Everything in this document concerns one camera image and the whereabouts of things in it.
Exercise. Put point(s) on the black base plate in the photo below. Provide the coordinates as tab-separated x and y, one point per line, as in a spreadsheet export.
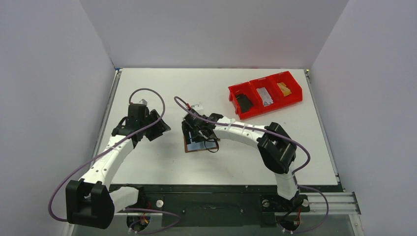
216	220

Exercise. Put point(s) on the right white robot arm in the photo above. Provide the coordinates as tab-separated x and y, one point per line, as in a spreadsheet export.
272	142

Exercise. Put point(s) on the gold card in bin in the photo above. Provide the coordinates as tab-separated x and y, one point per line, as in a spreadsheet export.
284	89

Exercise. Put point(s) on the black VIP card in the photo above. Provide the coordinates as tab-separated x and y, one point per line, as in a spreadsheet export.
244	103

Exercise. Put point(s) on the aluminium rail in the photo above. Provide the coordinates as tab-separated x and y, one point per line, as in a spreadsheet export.
338	203

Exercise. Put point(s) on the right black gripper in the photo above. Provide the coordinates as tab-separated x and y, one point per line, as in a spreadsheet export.
195	129

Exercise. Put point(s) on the silver card in bin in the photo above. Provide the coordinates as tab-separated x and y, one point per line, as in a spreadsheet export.
265	96

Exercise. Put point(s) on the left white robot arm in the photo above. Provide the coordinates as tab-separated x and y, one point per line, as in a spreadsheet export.
89	201

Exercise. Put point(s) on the red left bin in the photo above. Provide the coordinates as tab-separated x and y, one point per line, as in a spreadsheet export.
248	90

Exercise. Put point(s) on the red bin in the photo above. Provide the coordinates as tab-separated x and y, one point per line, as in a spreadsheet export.
248	90
292	84
269	93

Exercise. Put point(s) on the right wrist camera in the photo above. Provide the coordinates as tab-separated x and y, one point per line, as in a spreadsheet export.
198	108

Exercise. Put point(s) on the brown leather card holder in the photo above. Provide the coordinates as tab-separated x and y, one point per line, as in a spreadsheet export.
207	145

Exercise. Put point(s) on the red middle bin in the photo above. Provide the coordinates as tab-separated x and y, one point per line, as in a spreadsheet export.
269	93

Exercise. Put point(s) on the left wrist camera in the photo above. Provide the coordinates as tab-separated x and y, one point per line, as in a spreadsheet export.
143	102

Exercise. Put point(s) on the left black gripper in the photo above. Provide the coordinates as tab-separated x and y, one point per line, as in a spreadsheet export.
160	128

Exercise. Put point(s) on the red right bin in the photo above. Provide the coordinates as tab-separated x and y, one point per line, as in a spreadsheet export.
292	84

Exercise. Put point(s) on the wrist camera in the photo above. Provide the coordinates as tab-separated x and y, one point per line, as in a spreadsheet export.
143	102
198	108

